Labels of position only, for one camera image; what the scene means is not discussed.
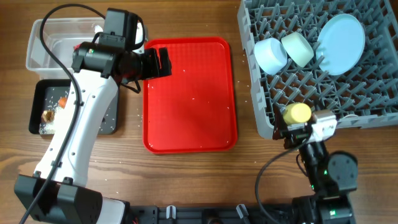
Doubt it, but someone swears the yellow plastic cup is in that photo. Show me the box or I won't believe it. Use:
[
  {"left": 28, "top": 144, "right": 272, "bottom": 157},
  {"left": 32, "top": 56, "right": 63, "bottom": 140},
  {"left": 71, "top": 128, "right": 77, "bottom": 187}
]
[{"left": 282, "top": 103, "right": 312, "bottom": 125}]

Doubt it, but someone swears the white tissue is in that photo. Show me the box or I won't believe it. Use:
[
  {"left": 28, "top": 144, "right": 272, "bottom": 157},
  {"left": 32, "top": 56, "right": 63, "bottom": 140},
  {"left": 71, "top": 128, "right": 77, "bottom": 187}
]
[{"left": 94, "top": 25, "right": 103, "bottom": 34}]

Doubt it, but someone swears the orange carrot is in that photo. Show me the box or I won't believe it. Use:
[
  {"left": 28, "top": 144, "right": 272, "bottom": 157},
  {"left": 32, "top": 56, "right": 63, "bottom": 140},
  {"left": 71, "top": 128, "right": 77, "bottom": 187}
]
[{"left": 58, "top": 97, "right": 68, "bottom": 109}]

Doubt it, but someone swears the light blue bowl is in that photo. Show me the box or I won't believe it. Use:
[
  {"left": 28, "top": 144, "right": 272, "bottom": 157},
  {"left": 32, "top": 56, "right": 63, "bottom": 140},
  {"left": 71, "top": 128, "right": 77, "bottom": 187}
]
[{"left": 254, "top": 38, "right": 287, "bottom": 75}]

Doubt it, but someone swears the pale green bowl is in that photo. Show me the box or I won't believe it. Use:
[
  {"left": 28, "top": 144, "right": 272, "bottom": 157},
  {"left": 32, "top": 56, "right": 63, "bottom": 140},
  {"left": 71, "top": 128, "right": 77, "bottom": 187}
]
[{"left": 281, "top": 32, "right": 314, "bottom": 68}]

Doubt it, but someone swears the light blue plate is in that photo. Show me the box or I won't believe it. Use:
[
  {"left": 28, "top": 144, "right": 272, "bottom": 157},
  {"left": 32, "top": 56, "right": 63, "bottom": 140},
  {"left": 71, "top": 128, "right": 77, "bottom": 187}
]
[{"left": 315, "top": 14, "right": 365, "bottom": 76}]

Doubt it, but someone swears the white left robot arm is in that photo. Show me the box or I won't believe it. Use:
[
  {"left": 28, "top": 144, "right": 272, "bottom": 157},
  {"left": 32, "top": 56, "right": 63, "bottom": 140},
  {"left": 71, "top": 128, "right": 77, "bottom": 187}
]
[{"left": 14, "top": 8, "right": 172, "bottom": 223}]

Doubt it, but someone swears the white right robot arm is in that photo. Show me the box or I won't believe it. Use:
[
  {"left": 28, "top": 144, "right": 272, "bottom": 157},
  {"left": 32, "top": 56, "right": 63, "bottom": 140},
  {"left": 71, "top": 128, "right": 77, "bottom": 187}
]
[{"left": 273, "top": 119, "right": 358, "bottom": 224}]

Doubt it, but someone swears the black waste tray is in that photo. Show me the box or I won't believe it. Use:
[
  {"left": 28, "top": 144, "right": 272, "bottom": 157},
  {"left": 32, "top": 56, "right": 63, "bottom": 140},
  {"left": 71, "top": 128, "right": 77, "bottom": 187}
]
[{"left": 29, "top": 79, "right": 119, "bottom": 135}]

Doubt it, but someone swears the red serving tray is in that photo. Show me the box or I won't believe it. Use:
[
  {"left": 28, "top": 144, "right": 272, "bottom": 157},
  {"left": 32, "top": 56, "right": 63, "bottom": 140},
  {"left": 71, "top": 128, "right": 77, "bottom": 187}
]
[{"left": 142, "top": 37, "right": 238, "bottom": 154}]

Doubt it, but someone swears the clear plastic bin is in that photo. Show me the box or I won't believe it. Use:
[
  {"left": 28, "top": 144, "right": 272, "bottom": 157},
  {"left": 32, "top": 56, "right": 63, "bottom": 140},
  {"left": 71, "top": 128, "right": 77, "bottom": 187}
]
[{"left": 25, "top": 17, "right": 149, "bottom": 80}]

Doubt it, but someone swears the brown food scrap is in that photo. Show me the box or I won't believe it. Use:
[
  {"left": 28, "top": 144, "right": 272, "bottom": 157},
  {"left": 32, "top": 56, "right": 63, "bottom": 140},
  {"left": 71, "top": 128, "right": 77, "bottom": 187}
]
[{"left": 41, "top": 110, "right": 55, "bottom": 123}]

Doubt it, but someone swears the white rice pile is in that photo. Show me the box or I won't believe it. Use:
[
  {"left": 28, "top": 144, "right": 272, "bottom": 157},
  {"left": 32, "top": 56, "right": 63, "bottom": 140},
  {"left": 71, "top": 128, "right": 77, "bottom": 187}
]
[{"left": 39, "top": 86, "right": 70, "bottom": 135}]

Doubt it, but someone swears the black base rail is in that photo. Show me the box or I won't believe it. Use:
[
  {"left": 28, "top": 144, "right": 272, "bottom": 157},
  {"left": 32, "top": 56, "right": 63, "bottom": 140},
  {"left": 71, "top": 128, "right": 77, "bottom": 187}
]
[{"left": 123, "top": 204, "right": 301, "bottom": 224}]

